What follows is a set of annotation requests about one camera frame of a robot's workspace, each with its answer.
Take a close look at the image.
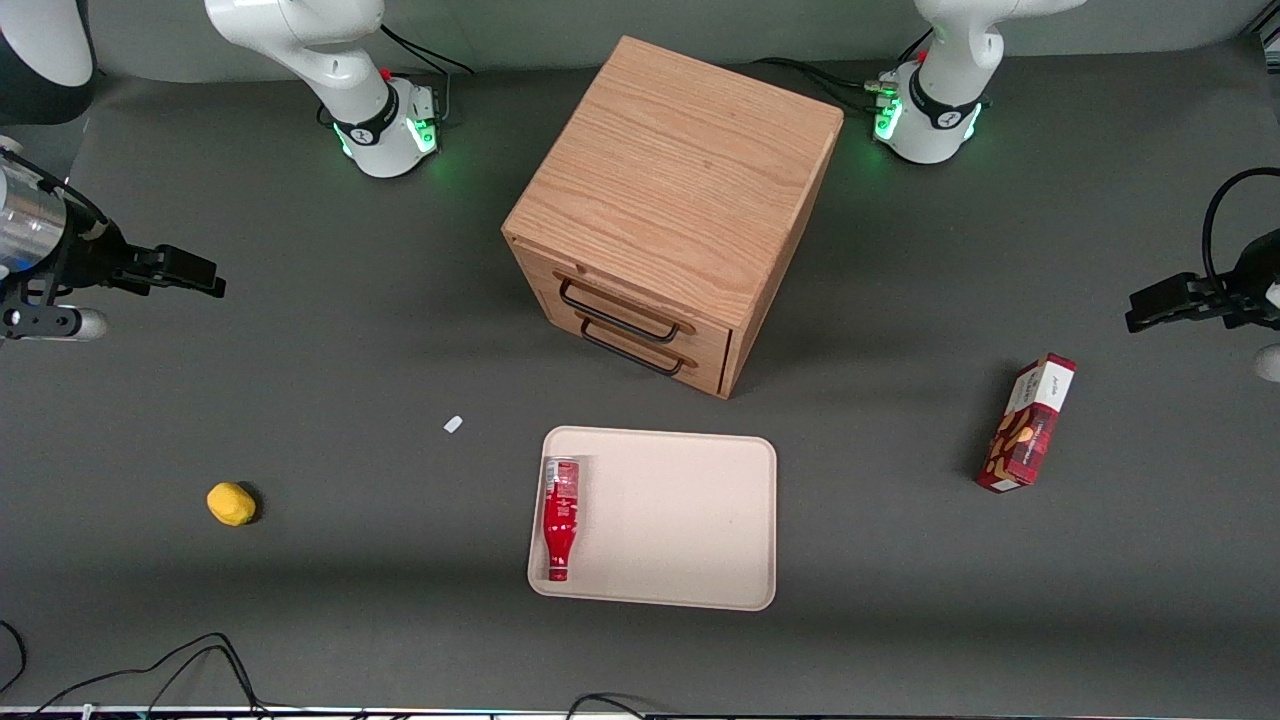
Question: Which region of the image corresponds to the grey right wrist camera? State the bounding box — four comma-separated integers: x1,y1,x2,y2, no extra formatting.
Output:
0,280,109,344

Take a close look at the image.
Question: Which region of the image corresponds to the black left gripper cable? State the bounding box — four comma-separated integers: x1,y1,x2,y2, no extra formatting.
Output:
1201,167,1280,297

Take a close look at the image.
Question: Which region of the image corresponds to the red cookie box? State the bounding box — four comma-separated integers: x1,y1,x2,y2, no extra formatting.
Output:
975,352,1079,494

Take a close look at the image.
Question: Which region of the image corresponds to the wooden drawer cabinet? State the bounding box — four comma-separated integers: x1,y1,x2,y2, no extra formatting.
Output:
501,35,845,401

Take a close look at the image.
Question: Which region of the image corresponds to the black base cable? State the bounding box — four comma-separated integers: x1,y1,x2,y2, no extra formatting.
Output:
750,55,883,113
378,18,474,123

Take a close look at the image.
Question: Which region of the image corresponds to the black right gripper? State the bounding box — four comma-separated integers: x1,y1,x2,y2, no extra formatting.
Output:
44,218,228,300

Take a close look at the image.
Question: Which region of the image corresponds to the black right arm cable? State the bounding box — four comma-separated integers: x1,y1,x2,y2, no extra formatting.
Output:
0,148,109,229

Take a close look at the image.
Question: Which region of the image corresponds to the grey metal frame rail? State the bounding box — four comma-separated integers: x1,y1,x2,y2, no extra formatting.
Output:
1243,20,1280,73

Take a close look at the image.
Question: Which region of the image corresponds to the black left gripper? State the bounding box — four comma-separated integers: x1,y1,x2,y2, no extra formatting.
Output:
1124,228,1280,334

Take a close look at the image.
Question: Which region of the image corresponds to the short black curved cable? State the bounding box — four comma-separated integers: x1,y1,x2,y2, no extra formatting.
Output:
0,618,28,694

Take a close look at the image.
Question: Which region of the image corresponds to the black cable at table edge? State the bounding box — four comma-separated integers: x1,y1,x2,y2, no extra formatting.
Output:
563,691,653,720

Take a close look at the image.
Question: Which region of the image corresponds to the yellow lemon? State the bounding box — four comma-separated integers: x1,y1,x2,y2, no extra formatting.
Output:
206,481,258,528

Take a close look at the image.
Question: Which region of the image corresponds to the beige plastic tray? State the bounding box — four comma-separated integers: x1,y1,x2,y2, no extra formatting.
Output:
526,425,779,613

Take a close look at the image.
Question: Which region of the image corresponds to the long black looped cable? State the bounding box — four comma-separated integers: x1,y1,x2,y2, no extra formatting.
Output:
35,631,273,719

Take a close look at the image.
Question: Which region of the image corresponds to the black metal drawer handle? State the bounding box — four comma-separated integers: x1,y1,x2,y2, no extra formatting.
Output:
579,317,692,378
557,277,684,345

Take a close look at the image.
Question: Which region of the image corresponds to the wooden drawer front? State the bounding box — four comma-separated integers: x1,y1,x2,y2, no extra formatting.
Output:
513,243,737,367
533,290,734,399

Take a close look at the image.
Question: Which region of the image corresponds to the black left base cable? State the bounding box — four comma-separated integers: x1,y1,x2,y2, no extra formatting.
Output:
750,55,883,113

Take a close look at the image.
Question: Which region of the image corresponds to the black right base cable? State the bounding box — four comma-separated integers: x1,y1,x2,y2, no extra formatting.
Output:
378,18,474,123

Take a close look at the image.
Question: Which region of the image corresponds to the red coke bottle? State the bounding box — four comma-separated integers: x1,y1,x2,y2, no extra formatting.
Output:
540,455,585,584

